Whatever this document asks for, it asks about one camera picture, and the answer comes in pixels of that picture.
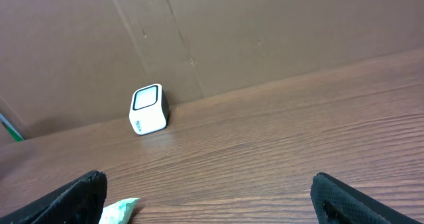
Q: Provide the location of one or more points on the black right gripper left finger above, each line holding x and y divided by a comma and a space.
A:
78, 202

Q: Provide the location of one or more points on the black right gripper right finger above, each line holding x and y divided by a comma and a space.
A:
335, 202

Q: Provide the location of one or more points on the teal tissue pack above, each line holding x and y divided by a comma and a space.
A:
119, 212

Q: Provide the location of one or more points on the white barcode scanner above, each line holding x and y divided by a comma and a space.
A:
149, 110

